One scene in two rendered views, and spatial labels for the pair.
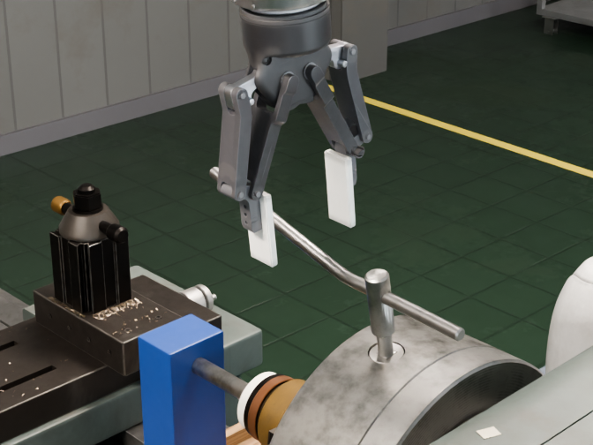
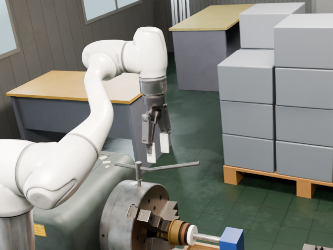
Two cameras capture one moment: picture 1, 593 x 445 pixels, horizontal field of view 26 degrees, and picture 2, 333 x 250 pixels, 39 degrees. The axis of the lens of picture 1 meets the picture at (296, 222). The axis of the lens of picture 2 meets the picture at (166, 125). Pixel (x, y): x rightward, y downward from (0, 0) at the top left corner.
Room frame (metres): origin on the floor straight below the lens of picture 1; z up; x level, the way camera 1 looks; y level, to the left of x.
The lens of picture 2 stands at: (2.45, -0.43, 2.07)
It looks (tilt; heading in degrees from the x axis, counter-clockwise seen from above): 23 degrees down; 161
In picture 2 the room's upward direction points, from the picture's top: 7 degrees counter-clockwise
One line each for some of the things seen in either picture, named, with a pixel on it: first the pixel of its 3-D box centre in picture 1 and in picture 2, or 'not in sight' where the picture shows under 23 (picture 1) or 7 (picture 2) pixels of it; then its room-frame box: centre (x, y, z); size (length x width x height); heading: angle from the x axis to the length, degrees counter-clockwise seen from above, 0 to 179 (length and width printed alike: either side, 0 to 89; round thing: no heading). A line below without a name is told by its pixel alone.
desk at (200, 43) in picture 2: not in sight; (219, 44); (-3.44, 2.47, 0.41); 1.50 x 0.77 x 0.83; 133
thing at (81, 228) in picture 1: (88, 219); not in sight; (1.55, 0.27, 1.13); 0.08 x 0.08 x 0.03
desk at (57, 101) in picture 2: not in sight; (92, 119); (-1.93, 0.28, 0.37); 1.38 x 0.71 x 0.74; 43
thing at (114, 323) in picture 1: (107, 319); not in sight; (1.53, 0.26, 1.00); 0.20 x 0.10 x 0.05; 44
